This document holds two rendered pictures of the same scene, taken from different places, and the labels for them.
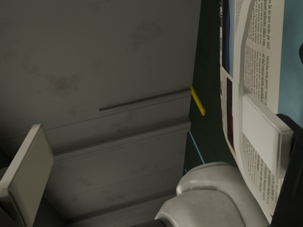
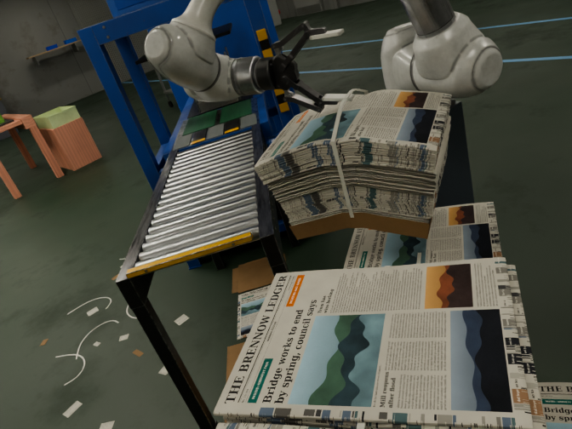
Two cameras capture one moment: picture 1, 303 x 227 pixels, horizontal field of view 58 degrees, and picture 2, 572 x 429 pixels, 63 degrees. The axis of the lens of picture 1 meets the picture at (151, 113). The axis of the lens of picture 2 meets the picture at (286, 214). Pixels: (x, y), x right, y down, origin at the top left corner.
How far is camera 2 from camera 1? 108 cm
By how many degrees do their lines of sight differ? 93
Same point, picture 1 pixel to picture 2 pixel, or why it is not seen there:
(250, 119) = (339, 96)
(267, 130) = (328, 97)
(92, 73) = not seen: outside the picture
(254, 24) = (372, 119)
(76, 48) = not seen: outside the picture
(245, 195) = (448, 88)
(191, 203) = (443, 52)
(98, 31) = not seen: outside the picture
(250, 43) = (377, 116)
